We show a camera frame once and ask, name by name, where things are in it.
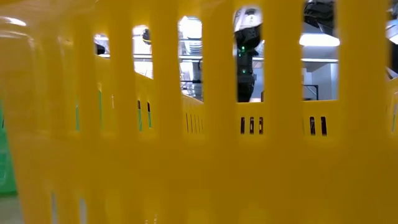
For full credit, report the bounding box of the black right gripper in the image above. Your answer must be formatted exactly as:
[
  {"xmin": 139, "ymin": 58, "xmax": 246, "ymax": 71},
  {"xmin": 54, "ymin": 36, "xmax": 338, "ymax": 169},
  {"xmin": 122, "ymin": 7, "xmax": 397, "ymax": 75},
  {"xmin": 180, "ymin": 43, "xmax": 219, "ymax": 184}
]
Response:
[{"xmin": 238, "ymin": 75, "xmax": 256, "ymax": 103}]

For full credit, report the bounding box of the yellow slotted plastic basket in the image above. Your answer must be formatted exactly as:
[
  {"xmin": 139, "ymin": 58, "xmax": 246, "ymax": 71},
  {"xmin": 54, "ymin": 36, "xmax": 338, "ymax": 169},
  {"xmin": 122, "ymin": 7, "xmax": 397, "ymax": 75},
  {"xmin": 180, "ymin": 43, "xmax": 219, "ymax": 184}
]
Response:
[{"xmin": 0, "ymin": 0, "xmax": 398, "ymax": 224}]

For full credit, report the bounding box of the white ceiling light panel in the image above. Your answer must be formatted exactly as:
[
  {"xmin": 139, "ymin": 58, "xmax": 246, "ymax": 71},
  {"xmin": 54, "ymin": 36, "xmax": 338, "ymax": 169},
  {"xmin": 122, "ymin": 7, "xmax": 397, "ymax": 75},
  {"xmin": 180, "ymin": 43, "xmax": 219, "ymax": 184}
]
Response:
[{"xmin": 299, "ymin": 33, "xmax": 341, "ymax": 47}]

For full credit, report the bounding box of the person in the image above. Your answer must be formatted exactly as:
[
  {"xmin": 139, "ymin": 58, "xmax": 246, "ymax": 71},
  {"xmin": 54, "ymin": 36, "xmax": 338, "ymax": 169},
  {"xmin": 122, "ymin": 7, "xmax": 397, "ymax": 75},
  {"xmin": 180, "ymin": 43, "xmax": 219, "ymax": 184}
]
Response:
[{"xmin": 141, "ymin": 27, "xmax": 152, "ymax": 46}]

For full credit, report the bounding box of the black metal background frame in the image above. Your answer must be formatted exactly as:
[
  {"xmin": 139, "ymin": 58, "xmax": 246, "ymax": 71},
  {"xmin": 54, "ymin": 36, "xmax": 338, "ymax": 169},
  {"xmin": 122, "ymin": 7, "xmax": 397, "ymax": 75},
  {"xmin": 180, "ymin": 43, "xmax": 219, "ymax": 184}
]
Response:
[{"xmin": 303, "ymin": 84, "xmax": 320, "ymax": 101}]

